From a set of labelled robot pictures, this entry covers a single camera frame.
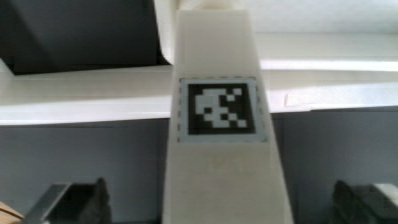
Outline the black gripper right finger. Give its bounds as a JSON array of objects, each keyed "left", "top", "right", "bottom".
[{"left": 328, "top": 181, "right": 398, "bottom": 224}]

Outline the white desk leg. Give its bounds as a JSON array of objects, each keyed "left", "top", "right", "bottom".
[{"left": 157, "top": 0, "right": 294, "bottom": 224}]

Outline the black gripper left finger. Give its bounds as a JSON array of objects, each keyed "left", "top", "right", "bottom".
[{"left": 24, "top": 178, "right": 113, "bottom": 224}]

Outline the white desk top tray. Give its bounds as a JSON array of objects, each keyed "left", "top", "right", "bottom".
[{"left": 0, "top": 0, "right": 398, "bottom": 126}]

